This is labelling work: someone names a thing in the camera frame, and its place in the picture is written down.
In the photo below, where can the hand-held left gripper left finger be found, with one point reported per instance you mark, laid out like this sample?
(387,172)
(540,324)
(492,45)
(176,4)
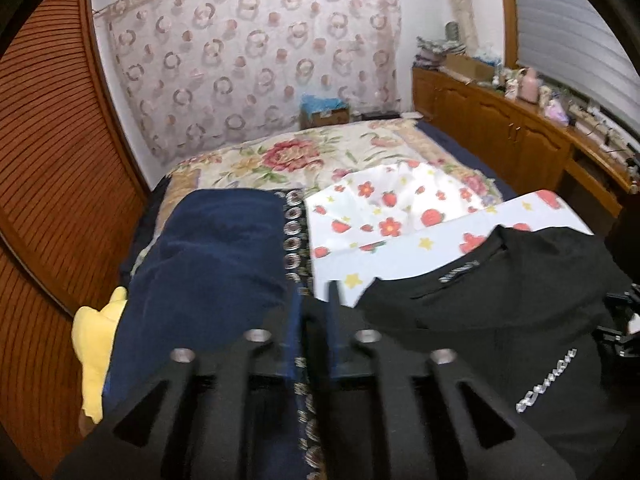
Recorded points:
(289,360)

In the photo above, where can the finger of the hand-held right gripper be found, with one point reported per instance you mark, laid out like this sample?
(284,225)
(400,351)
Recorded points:
(617,332)

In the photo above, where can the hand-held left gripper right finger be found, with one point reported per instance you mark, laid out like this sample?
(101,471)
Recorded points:
(334,350)

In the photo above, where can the black garment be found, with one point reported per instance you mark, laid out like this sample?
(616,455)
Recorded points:
(500,300)

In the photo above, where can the navy folded quilt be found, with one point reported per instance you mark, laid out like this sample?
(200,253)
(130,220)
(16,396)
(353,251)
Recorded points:
(210,260)

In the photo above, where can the white strawberry flower blanket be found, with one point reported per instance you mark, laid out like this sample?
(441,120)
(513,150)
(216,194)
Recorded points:
(400,210)

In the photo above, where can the yellow plush toy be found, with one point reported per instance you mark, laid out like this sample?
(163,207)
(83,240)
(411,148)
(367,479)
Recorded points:
(95,350)

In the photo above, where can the floral bedsheet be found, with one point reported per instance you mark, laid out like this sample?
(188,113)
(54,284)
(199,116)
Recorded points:
(300,155)

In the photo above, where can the purple tissue pack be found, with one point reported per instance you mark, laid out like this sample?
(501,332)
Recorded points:
(557,110)

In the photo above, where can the navy mattress cover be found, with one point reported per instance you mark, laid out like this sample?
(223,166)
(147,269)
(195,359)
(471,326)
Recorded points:
(460,155)

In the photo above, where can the cardboard box with blue cloth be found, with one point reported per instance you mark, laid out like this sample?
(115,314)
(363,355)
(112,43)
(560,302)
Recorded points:
(325,115)

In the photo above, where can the wooden cabinet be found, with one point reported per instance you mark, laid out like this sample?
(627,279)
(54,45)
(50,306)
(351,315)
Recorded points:
(490,110)

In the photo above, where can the pink kettle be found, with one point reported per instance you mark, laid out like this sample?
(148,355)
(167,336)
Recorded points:
(529,87)

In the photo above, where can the open cardboard box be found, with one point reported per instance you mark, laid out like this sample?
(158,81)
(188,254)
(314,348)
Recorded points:
(465,65)

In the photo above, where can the stack of folded cloths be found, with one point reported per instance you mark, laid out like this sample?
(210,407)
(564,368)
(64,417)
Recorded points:
(430,52)

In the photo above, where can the wooden slatted door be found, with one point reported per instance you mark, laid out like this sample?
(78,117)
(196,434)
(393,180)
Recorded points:
(45,160)

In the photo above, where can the grey window blind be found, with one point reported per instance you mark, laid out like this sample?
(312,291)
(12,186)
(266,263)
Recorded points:
(565,20)

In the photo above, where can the lace curtain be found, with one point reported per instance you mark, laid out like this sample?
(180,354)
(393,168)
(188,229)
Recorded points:
(460,5)

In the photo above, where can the wooden window frame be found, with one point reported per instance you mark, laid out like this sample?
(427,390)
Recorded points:
(506,10)

